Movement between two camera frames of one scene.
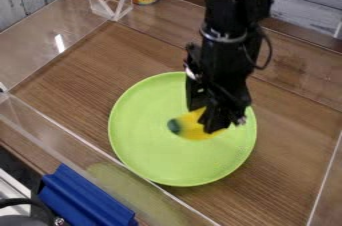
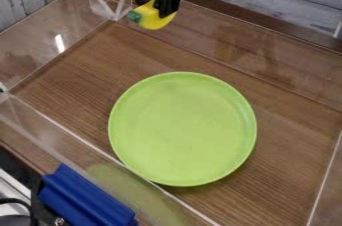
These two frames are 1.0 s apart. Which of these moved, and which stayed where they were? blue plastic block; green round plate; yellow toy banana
Moved: yellow toy banana
Stayed: blue plastic block; green round plate
